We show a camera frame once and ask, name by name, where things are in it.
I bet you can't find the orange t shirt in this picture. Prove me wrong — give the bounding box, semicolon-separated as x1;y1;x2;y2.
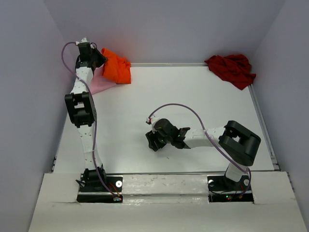
101;48;131;85

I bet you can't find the dark red t shirt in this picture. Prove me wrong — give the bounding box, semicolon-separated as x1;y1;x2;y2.
204;54;256;90

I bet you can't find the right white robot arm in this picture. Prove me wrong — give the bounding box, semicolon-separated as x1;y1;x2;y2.
145;117;261;189

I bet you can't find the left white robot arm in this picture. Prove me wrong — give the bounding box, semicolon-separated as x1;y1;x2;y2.
61;38;109;191

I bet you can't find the pink t shirt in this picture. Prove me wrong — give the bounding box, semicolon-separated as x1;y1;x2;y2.
90;73;116;94

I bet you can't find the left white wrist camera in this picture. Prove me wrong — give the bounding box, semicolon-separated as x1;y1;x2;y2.
75;37;89;45

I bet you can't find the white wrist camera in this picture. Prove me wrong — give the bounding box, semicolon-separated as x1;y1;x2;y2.
146;116;160;125
75;37;89;45

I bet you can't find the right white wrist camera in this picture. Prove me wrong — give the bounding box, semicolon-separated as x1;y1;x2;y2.
146;116;160;125

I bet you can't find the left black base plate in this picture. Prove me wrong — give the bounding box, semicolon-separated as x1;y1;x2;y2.
75;175;123;203

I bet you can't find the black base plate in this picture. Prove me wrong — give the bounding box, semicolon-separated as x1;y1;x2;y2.
75;175;123;203
207;175;254;203

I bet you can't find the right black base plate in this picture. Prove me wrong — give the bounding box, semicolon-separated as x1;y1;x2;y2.
207;175;254;203

